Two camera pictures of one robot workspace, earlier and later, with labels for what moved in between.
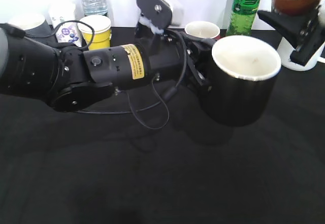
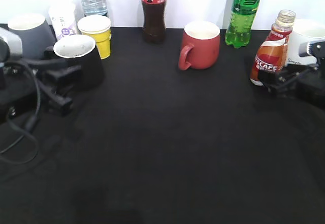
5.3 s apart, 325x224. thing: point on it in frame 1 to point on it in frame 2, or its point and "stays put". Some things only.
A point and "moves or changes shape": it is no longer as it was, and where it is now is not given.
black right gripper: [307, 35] to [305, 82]
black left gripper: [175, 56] to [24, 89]
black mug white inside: [240, 91] moves or changes shape
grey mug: [32, 24] stays put
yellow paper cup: [102, 34] stays put
